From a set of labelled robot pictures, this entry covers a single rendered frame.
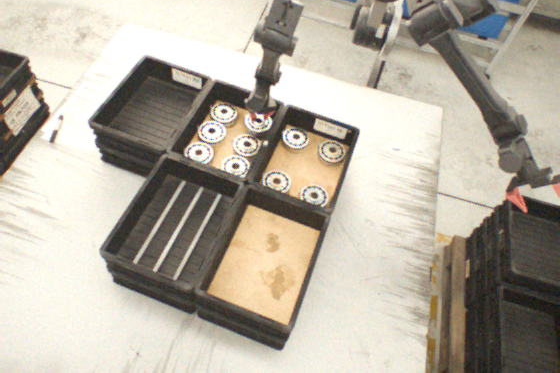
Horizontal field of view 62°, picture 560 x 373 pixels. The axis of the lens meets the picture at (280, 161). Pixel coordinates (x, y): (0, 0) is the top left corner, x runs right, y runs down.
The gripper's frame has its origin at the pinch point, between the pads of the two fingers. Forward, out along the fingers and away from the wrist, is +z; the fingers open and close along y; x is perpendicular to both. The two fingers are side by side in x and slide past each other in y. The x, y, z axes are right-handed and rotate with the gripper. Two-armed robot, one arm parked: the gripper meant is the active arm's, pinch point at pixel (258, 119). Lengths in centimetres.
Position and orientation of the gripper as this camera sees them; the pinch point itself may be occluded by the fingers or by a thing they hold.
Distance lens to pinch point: 175.1
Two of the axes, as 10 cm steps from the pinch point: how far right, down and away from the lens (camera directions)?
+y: 9.0, -2.7, 3.5
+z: -1.2, 6.0, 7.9
